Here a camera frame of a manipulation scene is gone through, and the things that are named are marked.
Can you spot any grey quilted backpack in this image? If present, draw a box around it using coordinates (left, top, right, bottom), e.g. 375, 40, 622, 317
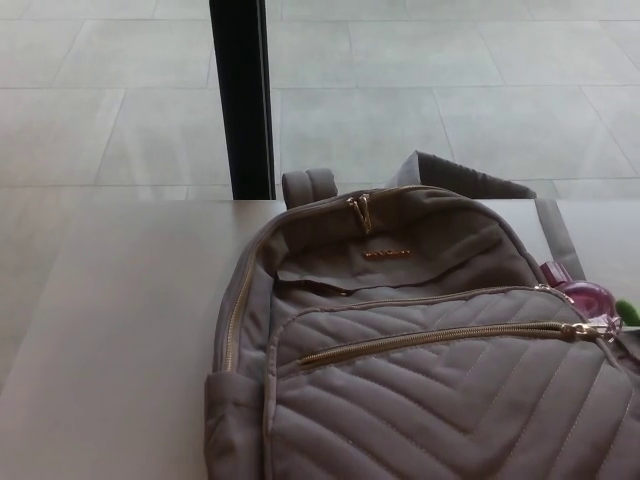
204, 149, 640, 480

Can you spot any green plush toy keychain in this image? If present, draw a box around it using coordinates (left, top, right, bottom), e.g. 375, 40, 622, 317
603, 297, 640, 345

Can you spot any pink transparent water bottle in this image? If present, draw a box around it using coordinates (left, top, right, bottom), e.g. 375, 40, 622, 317
539, 260, 626, 327

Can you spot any black vertical window post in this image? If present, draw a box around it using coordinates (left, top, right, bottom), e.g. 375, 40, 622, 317
208, 0, 277, 200

